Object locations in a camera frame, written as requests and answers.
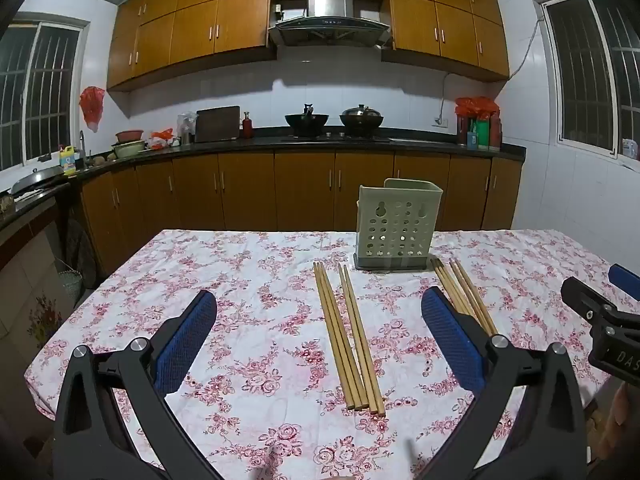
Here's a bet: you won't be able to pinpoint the floral tablecloth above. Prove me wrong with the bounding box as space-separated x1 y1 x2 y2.
25 230 640 480

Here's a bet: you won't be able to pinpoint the gas stove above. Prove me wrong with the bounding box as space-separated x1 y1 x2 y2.
279 131 394 142

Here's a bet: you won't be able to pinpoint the barred window with small panes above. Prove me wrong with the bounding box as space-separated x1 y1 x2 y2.
0 21 90 172

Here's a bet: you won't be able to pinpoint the dark cutting board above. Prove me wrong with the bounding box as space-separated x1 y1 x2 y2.
194 105 242 144

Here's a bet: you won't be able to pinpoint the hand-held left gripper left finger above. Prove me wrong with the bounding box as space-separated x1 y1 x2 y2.
52 289 223 480

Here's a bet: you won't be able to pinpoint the wooden base cabinets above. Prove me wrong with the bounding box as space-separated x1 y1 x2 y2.
80 152 523 281

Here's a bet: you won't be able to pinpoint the metal pan lid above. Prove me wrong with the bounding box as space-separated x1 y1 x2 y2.
10 165 66 195

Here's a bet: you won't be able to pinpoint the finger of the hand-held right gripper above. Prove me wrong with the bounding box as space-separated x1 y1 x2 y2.
560 276 617 329
608 263 640 302

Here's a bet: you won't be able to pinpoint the clear plastic bag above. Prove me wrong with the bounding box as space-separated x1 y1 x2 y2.
177 111 200 145

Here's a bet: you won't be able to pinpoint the green basin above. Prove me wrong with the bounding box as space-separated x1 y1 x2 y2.
110 140 147 160

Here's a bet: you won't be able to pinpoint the wooden wall cabinets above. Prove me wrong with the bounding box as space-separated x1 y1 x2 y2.
106 0 511 93

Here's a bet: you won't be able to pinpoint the black kitchen countertop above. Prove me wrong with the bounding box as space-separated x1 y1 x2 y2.
0 134 527 231

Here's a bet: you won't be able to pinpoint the green perforated utensil holder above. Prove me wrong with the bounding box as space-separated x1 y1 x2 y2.
354 178 444 272

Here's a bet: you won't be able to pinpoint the steel range hood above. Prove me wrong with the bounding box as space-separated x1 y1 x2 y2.
267 0 392 51

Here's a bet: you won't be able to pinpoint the black pot with lid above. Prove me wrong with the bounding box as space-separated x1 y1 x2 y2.
338 104 385 136

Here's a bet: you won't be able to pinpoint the barred window with white frame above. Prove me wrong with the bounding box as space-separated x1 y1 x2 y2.
534 0 640 162

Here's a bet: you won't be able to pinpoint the black wok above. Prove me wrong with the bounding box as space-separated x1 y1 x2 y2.
284 103 330 137

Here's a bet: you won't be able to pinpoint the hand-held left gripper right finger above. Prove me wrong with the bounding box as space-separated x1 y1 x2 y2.
415 286 590 480

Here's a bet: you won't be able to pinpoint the red plastic bag over bottles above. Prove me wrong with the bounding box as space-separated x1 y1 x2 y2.
454 96 502 120

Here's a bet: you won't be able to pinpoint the hanging red plastic bag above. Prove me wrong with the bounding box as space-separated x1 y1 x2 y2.
79 86 107 133

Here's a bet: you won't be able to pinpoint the yellow dish soap bottle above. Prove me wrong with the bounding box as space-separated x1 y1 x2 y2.
58 143 79 177

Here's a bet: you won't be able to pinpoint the woven basket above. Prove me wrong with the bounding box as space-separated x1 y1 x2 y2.
56 259 84 307

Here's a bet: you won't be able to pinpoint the white power cable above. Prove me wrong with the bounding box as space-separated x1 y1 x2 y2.
439 17 545 118

